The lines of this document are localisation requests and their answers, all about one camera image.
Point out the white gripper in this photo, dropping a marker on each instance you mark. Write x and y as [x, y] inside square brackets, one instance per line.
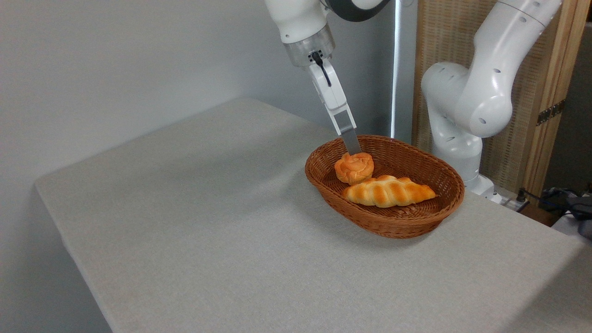
[329, 92]

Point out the round orange bread roll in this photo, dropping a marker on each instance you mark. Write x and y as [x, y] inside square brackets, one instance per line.
[354, 169]

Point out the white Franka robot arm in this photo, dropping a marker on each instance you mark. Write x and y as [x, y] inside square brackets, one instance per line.
[481, 101]

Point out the braided golden bread loaf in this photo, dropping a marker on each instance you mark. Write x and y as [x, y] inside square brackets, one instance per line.
[388, 192]

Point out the white vertical pole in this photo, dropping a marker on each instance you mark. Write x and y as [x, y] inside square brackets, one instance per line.
[396, 69]

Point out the brown wicker oval basket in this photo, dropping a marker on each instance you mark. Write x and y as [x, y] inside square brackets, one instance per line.
[393, 222]

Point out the grey tablecloth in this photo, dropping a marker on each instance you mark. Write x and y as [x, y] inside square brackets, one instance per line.
[231, 249]

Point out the white power strip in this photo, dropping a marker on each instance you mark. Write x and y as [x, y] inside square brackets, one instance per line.
[511, 202]

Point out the dark metal screen hinge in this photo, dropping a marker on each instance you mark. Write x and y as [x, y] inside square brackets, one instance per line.
[550, 112]

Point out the dark grey bag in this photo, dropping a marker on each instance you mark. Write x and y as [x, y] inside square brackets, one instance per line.
[583, 217]

